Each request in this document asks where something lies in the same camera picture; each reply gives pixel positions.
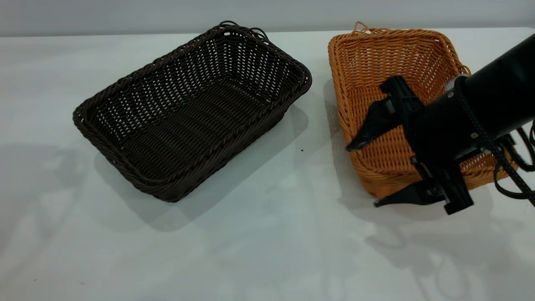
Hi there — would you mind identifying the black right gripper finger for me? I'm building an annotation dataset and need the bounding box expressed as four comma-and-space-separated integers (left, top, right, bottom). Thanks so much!
346, 97, 403, 151
374, 180, 444, 208

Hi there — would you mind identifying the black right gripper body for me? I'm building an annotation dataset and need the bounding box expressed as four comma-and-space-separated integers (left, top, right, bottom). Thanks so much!
380, 75, 478, 215

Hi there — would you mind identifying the orange woven basket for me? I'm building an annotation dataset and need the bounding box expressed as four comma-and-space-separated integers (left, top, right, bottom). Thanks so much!
328, 22, 519, 199

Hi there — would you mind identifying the dark brown woven basket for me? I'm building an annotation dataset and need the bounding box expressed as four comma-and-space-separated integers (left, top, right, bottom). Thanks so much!
73, 21, 313, 203

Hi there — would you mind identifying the black braided cable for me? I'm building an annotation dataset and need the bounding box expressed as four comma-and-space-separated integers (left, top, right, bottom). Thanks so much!
453, 75, 535, 207

